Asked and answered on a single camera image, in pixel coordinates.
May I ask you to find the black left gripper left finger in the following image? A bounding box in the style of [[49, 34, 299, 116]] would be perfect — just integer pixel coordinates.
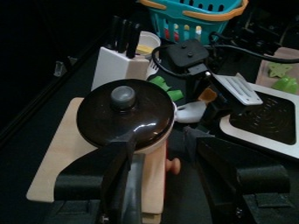
[[44, 131, 146, 224]]

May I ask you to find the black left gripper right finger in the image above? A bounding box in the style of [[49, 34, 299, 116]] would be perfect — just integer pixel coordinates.
[[192, 136, 299, 224]]

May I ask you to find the teal basket with orange rim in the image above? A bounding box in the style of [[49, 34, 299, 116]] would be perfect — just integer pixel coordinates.
[[136, 0, 250, 46]]

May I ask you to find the orange toy piece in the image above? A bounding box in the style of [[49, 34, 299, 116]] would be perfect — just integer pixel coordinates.
[[198, 87, 219, 103]]

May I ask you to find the grey slotted spatula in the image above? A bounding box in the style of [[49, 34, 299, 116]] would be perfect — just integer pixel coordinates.
[[211, 73, 264, 106]]

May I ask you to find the green toy vegetable piece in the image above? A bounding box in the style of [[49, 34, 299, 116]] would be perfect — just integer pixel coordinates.
[[166, 89, 186, 102], [148, 75, 174, 92]]

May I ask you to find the light wooden cutting board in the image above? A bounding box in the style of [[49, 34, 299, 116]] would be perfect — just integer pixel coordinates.
[[25, 97, 168, 224]]

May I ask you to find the white toy stove black top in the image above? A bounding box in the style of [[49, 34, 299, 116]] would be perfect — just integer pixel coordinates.
[[219, 82, 299, 160]]

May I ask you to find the beige board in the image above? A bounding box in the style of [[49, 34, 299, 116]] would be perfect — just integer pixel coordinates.
[[255, 46, 299, 95]]

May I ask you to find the pot with dark brown lid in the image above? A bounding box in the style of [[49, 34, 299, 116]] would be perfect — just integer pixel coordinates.
[[76, 78, 178, 155]]

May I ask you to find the green toy pepper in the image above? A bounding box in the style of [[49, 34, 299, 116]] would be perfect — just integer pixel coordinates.
[[271, 75, 299, 95]]

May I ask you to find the white plastic fork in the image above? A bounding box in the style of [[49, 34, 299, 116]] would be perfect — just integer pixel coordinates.
[[144, 59, 162, 81]]

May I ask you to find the green star shaped toy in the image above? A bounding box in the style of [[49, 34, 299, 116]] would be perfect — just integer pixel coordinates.
[[267, 62, 295, 79]]

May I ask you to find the white knife block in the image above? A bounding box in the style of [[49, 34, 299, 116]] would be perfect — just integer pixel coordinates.
[[90, 45, 152, 92]]

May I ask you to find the white cup with yellow content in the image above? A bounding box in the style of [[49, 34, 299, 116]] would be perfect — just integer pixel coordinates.
[[135, 30, 163, 60]]

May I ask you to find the pink wooden handle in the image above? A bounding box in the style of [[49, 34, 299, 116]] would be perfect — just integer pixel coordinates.
[[164, 157, 183, 176]]

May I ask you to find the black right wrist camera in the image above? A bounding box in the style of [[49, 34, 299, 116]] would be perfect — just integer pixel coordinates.
[[166, 38, 211, 75]]

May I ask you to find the black camera cable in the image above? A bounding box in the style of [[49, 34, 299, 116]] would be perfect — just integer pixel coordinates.
[[151, 43, 299, 79]]

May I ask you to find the black handled knife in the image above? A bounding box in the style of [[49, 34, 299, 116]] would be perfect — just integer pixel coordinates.
[[107, 15, 123, 51], [126, 23, 143, 60], [116, 19, 132, 54]]

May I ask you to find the clear plastic bracket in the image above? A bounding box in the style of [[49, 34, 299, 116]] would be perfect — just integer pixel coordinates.
[[52, 60, 68, 78]]

